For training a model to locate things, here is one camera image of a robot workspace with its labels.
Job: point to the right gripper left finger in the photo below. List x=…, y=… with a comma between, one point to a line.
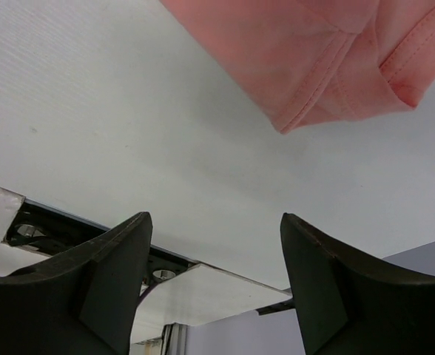
x=81, y=301

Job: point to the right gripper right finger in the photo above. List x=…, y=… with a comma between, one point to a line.
x=349, y=302

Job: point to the pink t shirt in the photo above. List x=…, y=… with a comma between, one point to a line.
x=311, y=62

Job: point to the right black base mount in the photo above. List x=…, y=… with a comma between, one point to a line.
x=49, y=232

